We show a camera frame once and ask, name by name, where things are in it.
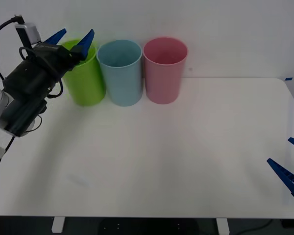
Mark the white table leg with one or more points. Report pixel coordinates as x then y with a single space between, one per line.
222 224
57 224

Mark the yellow-green plastic bin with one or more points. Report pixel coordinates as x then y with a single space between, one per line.
88 83

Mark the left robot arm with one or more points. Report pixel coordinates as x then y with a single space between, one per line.
19 115

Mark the pink plastic bin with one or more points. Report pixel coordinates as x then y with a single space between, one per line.
164 83

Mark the pale blue plastic bin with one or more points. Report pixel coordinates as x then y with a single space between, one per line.
123 83

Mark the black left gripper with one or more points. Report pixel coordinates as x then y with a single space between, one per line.
39 73

